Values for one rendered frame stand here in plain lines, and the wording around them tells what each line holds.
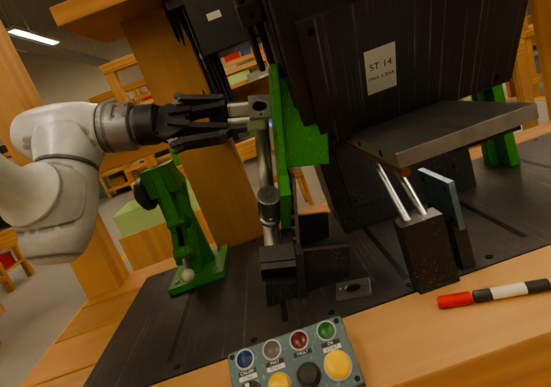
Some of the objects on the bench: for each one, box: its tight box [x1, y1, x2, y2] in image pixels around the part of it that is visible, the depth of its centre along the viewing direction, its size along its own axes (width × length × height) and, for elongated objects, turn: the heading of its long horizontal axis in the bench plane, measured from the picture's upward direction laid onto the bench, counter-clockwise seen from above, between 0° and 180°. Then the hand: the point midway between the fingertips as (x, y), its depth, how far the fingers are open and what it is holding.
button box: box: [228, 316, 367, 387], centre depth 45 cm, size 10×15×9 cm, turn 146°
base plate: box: [83, 133, 551, 387], centre depth 74 cm, size 42×110×2 cm, turn 146°
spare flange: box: [335, 277, 371, 302], centre depth 58 cm, size 6×4×1 cm
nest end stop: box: [260, 260, 297, 281], centre depth 63 cm, size 4×7×6 cm, turn 146°
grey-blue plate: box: [418, 167, 476, 269], centre depth 56 cm, size 10×2×14 cm, turn 56°
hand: (248, 116), depth 67 cm, fingers closed on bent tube, 3 cm apart
